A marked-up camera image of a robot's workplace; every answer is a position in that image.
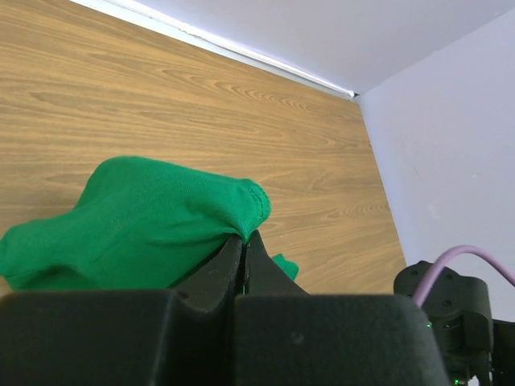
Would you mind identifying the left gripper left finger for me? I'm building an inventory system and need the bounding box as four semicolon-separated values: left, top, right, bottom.
173;235;243;314

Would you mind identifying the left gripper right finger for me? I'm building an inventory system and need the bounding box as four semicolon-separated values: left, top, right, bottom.
245;231;307;296

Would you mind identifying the green t shirt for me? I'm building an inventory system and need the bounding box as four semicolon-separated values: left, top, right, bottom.
0;155;301;293

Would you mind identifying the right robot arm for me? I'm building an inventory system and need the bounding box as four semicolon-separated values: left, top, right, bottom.
422;267;514;385

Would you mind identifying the aluminium back rail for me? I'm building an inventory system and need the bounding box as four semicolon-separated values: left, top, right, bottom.
72;0;358;101

